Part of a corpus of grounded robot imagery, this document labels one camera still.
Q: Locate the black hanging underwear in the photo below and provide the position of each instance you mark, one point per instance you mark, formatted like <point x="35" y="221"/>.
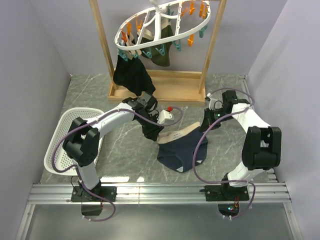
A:
<point x="132" y="74"/>

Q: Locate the olive green hanging underwear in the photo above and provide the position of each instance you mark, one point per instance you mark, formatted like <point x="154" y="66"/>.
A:
<point x="159" y="53"/>

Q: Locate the white oval clip hanger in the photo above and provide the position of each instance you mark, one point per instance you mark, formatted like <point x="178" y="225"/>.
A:
<point x="130" y="33"/>

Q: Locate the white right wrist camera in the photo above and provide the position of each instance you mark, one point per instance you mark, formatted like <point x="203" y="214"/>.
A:
<point x="211" y="101"/>

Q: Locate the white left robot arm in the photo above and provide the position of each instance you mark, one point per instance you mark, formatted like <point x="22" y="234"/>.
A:
<point x="82" y="142"/>

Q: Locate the wooden drying rack frame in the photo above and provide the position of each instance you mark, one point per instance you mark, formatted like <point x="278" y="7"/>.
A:
<point x="185" y="86"/>

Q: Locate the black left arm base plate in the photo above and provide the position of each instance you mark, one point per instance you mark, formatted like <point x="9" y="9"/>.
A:
<point x="79" y="194"/>

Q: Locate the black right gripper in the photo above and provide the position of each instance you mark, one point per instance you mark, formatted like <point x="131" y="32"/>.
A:
<point x="208" y="120"/>

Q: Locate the navy blue underwear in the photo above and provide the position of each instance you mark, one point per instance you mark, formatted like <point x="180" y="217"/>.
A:
<point x="176" y="147"/>

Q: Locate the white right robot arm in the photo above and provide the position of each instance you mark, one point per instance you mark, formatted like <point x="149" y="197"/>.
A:
<point x="262" y="145"/>

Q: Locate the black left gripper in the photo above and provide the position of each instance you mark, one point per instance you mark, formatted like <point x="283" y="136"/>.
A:
<point x="152" y="133"/>

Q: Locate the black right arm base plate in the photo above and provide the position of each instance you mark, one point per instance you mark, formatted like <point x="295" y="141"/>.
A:
<point x="225" y="193"/>

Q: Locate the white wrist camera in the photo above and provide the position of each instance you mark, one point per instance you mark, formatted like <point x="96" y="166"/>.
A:
<point x="211" y="101"/>
<point x="166" y="117"/>

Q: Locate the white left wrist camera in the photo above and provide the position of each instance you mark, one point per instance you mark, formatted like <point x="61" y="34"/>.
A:
<point x="166" y="117"/>

